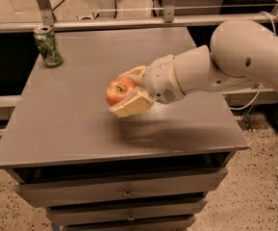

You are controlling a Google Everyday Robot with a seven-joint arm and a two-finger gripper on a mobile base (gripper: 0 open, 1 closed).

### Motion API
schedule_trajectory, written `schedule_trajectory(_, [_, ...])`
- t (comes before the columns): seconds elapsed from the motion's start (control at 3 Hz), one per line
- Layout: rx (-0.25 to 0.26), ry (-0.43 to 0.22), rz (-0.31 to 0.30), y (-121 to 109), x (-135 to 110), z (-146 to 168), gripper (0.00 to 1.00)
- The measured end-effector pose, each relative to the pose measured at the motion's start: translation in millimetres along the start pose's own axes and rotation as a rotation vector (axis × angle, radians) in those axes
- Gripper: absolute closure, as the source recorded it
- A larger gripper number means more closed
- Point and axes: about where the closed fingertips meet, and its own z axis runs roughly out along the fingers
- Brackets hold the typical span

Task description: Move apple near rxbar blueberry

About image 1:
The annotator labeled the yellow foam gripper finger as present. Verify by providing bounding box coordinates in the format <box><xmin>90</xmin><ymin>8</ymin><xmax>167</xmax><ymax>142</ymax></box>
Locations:
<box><xmin>109</xmin><ymin>87</ymin><xmax>154</xmax><ymax>117</ymax></box>
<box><xmin>118</xmin><ymin>65</ymin><xmax>147</xmax><ymax>87</ymax></box>

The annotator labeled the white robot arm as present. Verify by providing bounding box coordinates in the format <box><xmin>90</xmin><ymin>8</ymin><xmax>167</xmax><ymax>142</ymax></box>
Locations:
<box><xmin>110</xmin><ymin>19</ymin><xmax>278</xmax><ymax>117</ymax></box>

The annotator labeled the red apple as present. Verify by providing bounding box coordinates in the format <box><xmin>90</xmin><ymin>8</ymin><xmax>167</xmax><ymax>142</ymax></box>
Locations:
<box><xmin>106</xmin><ymin>77</ymin><xmax>137</xmax><ymax>106</ymax></box>

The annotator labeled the metal railing frame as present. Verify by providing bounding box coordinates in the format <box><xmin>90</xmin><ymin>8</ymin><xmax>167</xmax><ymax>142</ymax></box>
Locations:
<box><xmin>0</xmin><ymin>0</ymin><xmax>278</xmax><ymax>33</ymax></box>

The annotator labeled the green soda can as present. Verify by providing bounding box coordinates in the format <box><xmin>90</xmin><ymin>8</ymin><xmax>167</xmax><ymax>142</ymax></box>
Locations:
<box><xmin>34</xmin><ymin>26</ymin><xmax>63</xmax><ymax>67</ymax></box>

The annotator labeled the grey drawer cabinet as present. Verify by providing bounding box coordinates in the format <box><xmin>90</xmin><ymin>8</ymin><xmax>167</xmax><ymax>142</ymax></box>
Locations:
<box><xmin>0</xmin><ymin>28</ymin><xmax>247</xmax><ymax>231</ymax></box>

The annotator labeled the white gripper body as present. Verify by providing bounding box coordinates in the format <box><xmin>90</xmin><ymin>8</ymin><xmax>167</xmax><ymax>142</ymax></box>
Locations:
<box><xmin>143</xmin><ymin>55</ymin><xmax>185</xmax><ymax>104</ymax></box>

